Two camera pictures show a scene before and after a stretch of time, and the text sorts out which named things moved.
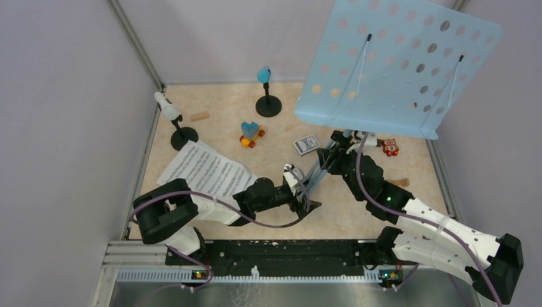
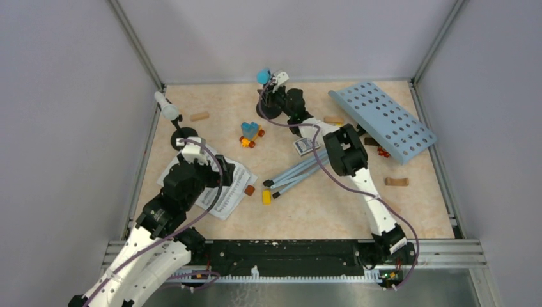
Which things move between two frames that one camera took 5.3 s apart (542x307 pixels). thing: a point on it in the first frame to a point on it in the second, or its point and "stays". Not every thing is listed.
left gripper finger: x=312 y=206 to x=226 y=172
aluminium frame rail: x=122 y=252 stays
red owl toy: x=390 y=147 to x=384 y=153
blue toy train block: x=251 y=132 stays
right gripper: x=337 y=153 to x=281 y=89
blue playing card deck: x=306 y=144 stays
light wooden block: x=196 y=117 stays
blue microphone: x=268 y=105 stays
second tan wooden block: x=404 y=182 stays
